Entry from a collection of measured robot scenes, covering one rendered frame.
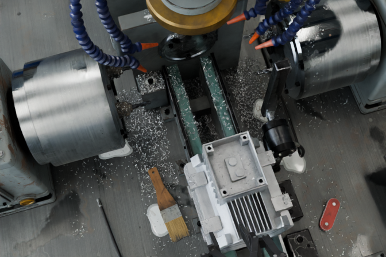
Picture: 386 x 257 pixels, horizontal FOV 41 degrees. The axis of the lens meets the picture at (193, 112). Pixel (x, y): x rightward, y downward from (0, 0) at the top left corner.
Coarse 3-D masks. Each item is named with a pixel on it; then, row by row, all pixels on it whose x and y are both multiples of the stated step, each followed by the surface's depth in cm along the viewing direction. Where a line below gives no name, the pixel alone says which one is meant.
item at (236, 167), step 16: (208, 144) 107; (224, 144) 110; (240, 144) 110; (208, 160) 106; (224, 160) 109; (240, 160) 108; (256, 160) 107; (224, 176) 108; (240, 176) 106; (256, 176) 108; (224, 192) 105; (240, 192) 103; (256, 192) 108
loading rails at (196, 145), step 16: (176, 64) 139; (208, 64) 139; (176, 80) 137; (208, 80) 137; (176, 96) 136; (208, 96) 142; (224, 96) 135; (176, 112) 133; (192, 112) 142; (208, 112) 145; (192, 128) 132; (224, 128) 132; (192, 144) 131; (240, 256) 128
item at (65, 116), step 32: (32, 64) 115; (64, 64) 113; (96, 64) 112; (32, 96) 109; (64, 96) 110; (96, 96) 110; (32, 128) 110; (64, 128) 110; (96, 128) 112; (64, 160) 117
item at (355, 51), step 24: (288, 0) 120; (336, 0) 117; (360, 0) 119; (288, 24) 116; (312, 24) 115; (336, 24) 115; (360, 24) 116; (288, 48) 120; (312, 48) 115; (336, 48) 115; (360, 48) 116; (264, 72) 122; (312, 72) 117; (336, 72) 118; (360, 72) 121
